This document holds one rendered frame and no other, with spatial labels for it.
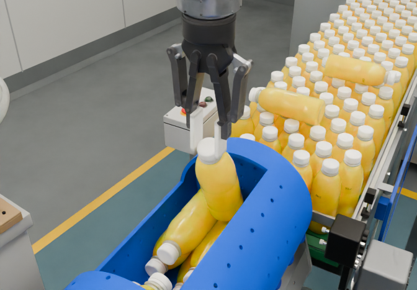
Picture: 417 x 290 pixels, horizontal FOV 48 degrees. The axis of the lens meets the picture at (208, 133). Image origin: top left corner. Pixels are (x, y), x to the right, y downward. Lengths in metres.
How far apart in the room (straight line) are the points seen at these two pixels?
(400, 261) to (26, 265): 0.93
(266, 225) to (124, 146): 2.34
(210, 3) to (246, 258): 0.40
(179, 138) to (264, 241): 0.56
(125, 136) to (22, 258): 2.03
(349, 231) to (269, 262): 0.34
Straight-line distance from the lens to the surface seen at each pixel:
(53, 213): 2.70
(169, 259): 0.88
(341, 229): 1.11
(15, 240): 1.22
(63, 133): 3.33
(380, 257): 1.28
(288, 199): 0.89
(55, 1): 4.02
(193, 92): 0.71
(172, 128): 1.28
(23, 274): 1.30
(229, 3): 0.62
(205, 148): 0.76
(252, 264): 0.78
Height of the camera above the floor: 1.76
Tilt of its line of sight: 34 degrees down
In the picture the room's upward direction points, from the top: straight up
